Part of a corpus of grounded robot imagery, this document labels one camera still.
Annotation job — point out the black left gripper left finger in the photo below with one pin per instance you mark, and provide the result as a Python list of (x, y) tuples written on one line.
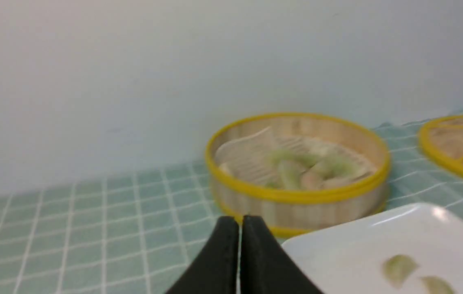
[(214, 270)]

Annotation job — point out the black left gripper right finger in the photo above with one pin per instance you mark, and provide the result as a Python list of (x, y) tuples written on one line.
[(265, 268)]

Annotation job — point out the white square plate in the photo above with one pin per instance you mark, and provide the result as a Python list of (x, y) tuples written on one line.
[(348, 258)]

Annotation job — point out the green checkered tablecloth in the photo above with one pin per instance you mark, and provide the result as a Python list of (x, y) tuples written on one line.
[(138, 233)]

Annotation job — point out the pink dumpling centre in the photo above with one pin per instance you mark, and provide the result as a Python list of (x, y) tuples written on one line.
[(314, 178)]

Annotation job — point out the bamboo steamer basket yellow rim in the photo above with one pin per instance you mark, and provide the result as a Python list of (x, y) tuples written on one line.
[(292, 212)]

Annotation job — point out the small green dumpling left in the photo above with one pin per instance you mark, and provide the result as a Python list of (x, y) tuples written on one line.
[(290, 173)]

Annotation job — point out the pale dumpling front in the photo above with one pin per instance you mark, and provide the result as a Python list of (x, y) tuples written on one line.
[(338, 182)]

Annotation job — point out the white steamer liner paper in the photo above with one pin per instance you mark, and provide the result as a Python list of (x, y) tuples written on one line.
[(249, 158)]

